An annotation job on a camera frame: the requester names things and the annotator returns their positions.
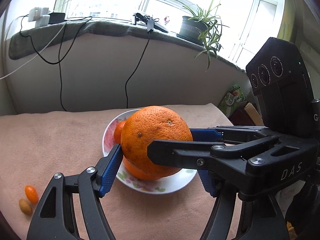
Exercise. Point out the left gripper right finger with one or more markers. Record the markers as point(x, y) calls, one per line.
point(259, 219)

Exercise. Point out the black camera box right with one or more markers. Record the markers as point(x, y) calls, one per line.
point(281, 83)

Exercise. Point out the mandarin orange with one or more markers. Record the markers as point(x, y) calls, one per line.
point(118, 131)

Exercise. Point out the cardboard box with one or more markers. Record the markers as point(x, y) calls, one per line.
point(253, 114)

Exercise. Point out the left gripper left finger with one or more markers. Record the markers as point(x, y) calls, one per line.
point(54, 217)

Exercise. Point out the black power brick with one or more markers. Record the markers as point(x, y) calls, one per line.
point(56, 17)

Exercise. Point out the white power adapters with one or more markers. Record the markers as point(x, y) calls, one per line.
point(40, 16)

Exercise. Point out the floral white plate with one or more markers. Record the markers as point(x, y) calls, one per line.
point(164, 185)

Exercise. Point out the potted spider plant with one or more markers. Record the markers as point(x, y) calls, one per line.
point(202, 27)

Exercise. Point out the brown longan large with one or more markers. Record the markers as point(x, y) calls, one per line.
point(25, 207)

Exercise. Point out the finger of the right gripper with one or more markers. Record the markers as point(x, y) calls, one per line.
point(223, 160)
point(229, 134)

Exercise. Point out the smooth large orange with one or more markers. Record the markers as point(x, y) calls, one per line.
point(136, 172)

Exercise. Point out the black clip device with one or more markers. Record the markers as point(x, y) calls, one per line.
point(150, 22)

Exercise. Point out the green carton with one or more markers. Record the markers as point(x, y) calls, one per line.
point(233, 99)

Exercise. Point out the grey-green sill cloth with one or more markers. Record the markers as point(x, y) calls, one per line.
point(29, 41)

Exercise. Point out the small kumquat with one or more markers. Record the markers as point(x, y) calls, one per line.
point(31, 194)

